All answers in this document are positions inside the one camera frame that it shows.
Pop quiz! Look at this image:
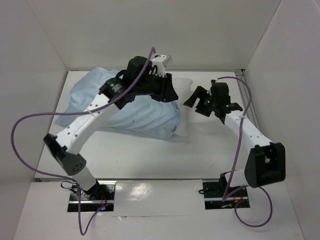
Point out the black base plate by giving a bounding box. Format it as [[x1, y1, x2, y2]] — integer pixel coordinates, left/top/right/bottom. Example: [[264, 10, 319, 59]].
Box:
[[199, 180, 251, 210], [60, 180, 116, 213]]

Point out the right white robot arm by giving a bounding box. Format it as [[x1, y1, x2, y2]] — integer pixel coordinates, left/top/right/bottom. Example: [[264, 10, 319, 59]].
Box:
[[184, 80, 286, 199]]

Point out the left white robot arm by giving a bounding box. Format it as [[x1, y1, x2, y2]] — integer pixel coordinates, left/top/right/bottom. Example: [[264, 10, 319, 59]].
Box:
[[43, 55, 179, 200]]

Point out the purple cable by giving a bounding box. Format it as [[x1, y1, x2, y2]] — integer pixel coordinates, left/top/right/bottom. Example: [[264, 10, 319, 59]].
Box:
[[10, 46, 156, 236], [212, 76, 273, 228]]

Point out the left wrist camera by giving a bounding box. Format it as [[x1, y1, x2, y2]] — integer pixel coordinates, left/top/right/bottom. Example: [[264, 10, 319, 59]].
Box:
[[150, 54, 172, 78]]

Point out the light blue pillowcase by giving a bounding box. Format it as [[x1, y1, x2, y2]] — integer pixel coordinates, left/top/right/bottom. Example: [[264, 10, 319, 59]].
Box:
[[65, 67, 181, 140]]

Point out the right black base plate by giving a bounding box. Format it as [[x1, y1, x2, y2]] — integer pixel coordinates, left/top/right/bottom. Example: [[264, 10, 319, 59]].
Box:
[[199, 180, 251, 210]]

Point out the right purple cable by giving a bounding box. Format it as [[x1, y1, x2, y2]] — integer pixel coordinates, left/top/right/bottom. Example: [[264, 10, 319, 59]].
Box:
[[212, 76, 273, 228]]

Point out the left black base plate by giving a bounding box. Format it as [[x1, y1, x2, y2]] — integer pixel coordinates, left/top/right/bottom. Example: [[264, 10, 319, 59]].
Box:
[[60, 180, 116, 213]]

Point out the white pillow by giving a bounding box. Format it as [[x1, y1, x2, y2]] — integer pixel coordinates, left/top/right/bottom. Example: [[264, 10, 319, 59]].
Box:
[[172, 78, 193, 137]]

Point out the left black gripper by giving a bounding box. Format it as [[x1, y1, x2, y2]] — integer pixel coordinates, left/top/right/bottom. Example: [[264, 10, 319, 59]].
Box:
[[135, 70, 179, 103]]

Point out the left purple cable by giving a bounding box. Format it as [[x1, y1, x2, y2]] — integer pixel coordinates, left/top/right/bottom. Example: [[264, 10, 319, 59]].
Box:
[[10, 46, 156, 236]]

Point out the aluminium rail frame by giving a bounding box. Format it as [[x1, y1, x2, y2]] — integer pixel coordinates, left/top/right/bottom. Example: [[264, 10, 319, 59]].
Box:
[[234, 69, 260, 129]]

